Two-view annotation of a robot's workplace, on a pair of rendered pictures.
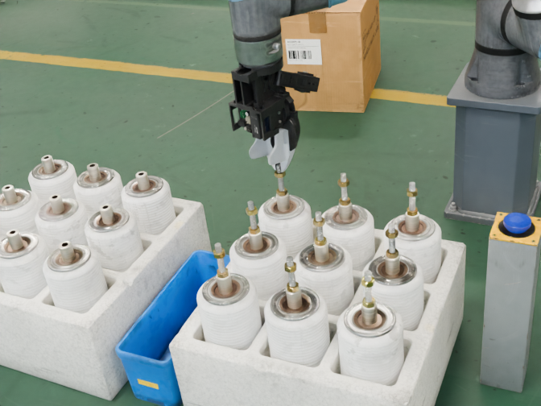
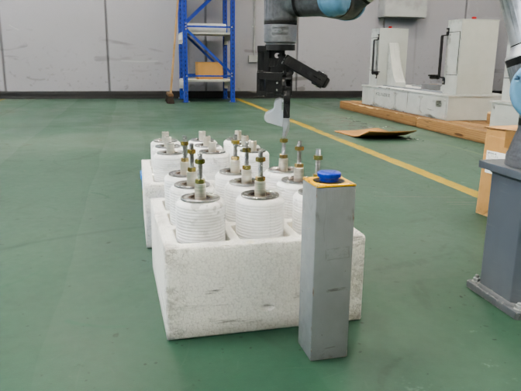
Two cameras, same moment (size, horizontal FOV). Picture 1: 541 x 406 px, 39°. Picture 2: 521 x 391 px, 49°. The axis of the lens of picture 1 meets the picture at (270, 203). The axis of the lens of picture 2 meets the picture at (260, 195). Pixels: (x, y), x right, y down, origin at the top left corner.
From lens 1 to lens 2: 1.12 m
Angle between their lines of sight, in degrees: 47
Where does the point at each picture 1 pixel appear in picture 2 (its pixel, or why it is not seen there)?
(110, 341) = not seen: hidden behind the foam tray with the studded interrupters
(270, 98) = (277, 72)
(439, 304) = (279, 240)
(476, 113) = (497, 179)
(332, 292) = (232, 202)
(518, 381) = (308, 344)
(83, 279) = (163, 162)
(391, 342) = (189, 209)
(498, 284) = (305, 228)
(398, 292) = (242, 202)
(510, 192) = (511, 272)
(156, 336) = not seen: hidden behind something
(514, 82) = not seen: outside the picture
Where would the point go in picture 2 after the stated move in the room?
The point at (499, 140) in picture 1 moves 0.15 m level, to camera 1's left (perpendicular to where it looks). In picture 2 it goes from (508, 211) to (443, 198)
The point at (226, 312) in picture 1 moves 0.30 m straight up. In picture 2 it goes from (167, 179) to (163, 42)
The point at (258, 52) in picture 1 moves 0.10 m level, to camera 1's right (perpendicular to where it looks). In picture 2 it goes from (267, 32) to (299, 30)
